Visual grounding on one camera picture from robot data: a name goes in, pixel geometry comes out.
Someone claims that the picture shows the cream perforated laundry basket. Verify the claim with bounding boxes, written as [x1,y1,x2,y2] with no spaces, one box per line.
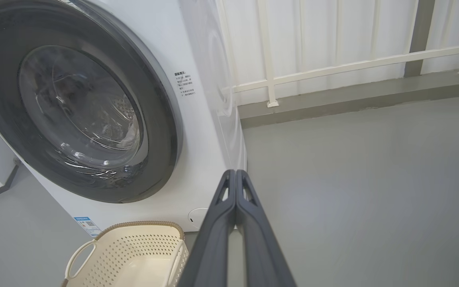
[61,221,190,287]

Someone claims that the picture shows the white metal railing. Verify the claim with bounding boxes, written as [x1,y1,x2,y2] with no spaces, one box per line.
[216,0,459,108]

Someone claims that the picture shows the black text notice sticker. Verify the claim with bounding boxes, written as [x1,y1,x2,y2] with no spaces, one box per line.
[175,71,196,98]

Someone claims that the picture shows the blue energy label sticker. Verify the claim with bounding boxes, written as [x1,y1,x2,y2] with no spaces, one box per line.
[73,216,102,238]

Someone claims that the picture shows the round white filter cover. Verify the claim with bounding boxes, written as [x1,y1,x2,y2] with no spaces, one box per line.
[188,207,210,229]

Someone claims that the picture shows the white front-load washing machine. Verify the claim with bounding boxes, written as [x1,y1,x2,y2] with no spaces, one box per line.
[0,0,248,238]

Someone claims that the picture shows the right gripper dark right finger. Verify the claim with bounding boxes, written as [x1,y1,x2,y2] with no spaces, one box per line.
[235,169,297,287]

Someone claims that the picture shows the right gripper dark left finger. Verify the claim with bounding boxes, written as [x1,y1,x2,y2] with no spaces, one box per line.
[178,169,237,287]

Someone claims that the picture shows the round black glass washer door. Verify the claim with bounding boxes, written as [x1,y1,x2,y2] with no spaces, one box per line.
[0,0,184,204]

